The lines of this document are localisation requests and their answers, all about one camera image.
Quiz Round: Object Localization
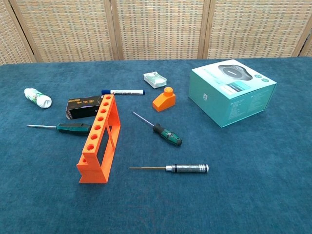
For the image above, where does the large teal handled screwdriver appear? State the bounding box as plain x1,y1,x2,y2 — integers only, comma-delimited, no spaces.
26,122,93,136

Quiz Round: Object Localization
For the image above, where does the small green black screwdriver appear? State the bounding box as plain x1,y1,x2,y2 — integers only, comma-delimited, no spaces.
132,111,182,147

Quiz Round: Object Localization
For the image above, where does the silver precision screwdriver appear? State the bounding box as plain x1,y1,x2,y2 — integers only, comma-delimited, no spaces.
128,164,210,175

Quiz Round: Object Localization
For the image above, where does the orange tool rack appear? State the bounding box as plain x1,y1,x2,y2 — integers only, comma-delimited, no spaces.
76,94,121,184

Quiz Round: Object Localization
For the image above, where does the orange block with cylinder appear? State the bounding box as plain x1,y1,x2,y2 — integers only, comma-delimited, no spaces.
152,86,176,113

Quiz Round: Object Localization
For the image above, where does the white tissue packet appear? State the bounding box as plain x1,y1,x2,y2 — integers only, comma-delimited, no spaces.
143,71,168,89

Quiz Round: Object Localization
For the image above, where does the blue whiteboard marker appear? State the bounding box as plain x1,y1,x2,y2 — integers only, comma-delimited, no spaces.
101,89,146,96

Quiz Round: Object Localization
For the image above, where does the teal product box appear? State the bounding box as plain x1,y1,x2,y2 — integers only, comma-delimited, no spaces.
188,59,278,128

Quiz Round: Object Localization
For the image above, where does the black rectangular box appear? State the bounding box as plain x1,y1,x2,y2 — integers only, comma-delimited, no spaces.
65,95,104,121

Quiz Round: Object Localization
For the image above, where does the woven wooden folding screen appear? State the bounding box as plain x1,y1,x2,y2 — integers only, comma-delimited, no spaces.
0,0,312,66

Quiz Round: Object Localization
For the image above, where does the blue table cloth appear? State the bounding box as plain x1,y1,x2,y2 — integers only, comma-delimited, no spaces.
0,56,312,234

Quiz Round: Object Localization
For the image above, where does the white bottle green print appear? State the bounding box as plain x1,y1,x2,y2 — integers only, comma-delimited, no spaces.
23,88,53,109

